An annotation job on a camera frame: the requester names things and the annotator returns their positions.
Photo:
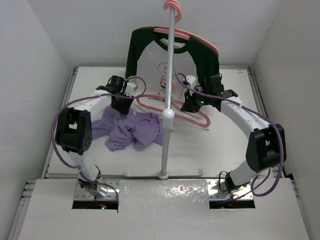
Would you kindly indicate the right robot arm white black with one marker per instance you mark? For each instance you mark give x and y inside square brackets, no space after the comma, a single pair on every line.
[266,146]

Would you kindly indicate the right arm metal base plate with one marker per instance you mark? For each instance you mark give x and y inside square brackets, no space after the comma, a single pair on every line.
[216,194]

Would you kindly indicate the white front cover board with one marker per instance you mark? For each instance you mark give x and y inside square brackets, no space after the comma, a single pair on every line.
[160,210]

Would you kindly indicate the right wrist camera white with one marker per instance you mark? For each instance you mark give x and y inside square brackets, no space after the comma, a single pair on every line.
[190,81]

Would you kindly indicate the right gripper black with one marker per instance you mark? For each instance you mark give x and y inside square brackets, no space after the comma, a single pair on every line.
[189,105]

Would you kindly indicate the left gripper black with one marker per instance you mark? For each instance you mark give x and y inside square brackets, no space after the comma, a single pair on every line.
[124,108]

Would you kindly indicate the pink hanger under raglan shirt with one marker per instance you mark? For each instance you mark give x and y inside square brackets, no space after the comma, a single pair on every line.
[183,35]

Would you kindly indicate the purple t shirt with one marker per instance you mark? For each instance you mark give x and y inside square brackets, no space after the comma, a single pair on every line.
[141,129]

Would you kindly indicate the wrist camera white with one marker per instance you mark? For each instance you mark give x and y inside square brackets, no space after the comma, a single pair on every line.
[130,89]
[190,81]

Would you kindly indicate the grey clothes rack stand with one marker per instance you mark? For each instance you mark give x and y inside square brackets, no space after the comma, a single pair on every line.
[167,116]

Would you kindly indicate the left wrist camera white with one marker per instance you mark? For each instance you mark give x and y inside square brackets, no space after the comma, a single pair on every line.
[130,89]

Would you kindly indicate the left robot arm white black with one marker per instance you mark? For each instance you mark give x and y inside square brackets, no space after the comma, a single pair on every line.
[71,129]

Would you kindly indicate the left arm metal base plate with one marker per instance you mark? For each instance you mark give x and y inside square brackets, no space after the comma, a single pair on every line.
[85,191]

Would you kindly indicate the white and green raglan shirt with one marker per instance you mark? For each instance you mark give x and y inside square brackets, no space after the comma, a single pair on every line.
[147,58]

